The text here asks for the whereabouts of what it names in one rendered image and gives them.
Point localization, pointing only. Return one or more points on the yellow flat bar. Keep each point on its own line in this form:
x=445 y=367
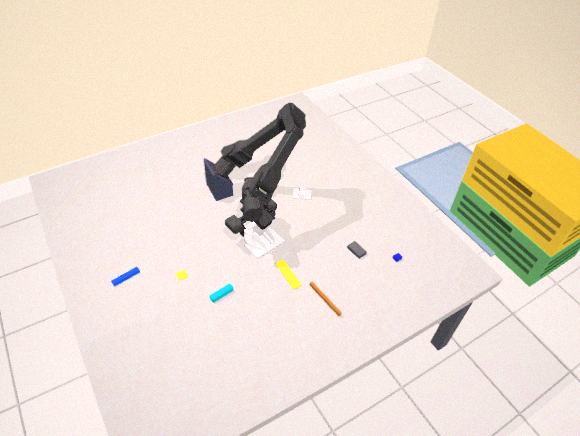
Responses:
x=288 y=274

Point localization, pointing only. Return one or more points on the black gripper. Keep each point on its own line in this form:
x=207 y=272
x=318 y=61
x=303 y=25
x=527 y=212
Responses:
x=236 y=225

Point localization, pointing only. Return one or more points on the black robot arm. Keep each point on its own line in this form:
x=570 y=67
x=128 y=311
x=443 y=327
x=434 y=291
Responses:
x=267 y=177

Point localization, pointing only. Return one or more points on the orange thin bar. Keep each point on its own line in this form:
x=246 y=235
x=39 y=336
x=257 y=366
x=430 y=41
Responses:
x=325 y=299

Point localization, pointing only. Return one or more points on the cyan rounded bar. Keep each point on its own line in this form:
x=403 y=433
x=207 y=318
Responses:
x=221 y=293

